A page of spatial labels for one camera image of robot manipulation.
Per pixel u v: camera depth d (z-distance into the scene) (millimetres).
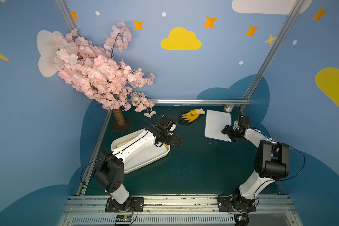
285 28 771
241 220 733
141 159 902
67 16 711
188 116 1136
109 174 436
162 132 608
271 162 487
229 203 745
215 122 1120
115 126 1081
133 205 732
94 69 572
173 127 699
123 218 727
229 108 1163
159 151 888
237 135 751
